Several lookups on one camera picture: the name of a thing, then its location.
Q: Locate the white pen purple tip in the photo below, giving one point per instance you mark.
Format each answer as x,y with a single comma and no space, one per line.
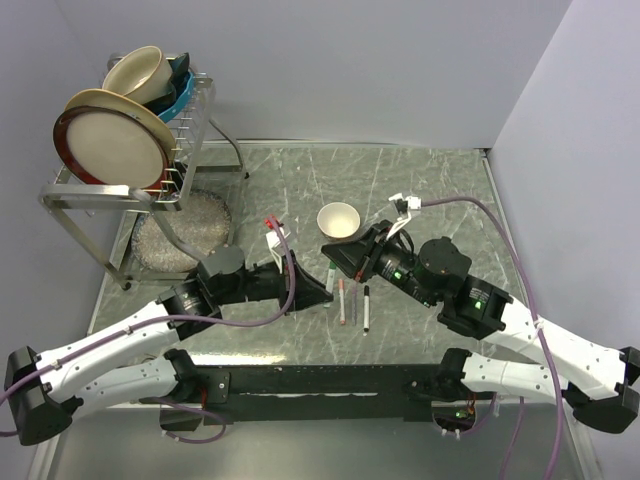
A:
354,303

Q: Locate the white pen black tip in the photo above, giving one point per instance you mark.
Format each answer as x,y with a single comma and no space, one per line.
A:
366,311

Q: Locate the white pen green end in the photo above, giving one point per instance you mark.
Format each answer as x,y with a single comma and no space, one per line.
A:
331,276

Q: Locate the black base bar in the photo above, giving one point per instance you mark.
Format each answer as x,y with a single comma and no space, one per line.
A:
321,392

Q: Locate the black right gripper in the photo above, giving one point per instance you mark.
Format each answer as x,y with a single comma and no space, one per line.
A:
356,258

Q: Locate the aluminium rail frame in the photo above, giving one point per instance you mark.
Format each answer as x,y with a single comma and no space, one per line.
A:
294,182

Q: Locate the red rimmed white plate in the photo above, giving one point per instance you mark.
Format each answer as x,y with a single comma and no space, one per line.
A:
102,146

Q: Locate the beige plate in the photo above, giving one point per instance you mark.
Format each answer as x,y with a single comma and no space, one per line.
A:
110,100

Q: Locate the large beige bowl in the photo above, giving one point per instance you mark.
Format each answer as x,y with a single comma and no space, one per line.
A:
143,75

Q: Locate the black dish in rack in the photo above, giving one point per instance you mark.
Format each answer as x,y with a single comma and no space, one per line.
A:
180,73

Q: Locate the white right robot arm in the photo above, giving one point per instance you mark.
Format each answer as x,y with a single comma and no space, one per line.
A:
561,367

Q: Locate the speckled grey plate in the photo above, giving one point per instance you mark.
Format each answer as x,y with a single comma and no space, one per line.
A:
203,223

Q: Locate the metal dish rack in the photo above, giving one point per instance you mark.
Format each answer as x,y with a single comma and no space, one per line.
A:
188,126

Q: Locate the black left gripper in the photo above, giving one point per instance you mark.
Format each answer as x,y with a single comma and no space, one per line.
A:
307,288

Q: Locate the blue dish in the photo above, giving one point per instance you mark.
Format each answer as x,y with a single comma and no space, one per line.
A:
167,110

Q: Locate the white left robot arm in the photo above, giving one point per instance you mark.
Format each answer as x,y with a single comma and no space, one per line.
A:
135,358

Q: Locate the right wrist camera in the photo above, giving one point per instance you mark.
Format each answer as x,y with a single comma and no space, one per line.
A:
407,207

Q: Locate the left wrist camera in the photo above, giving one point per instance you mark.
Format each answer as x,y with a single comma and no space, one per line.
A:
277,239

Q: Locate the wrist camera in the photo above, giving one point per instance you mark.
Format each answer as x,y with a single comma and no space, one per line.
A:
277,239
407,207

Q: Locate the white pen pink end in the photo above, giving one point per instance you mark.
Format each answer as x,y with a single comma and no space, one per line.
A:
342,302

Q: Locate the small cream bowl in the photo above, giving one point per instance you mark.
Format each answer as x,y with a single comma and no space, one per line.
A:
338,221

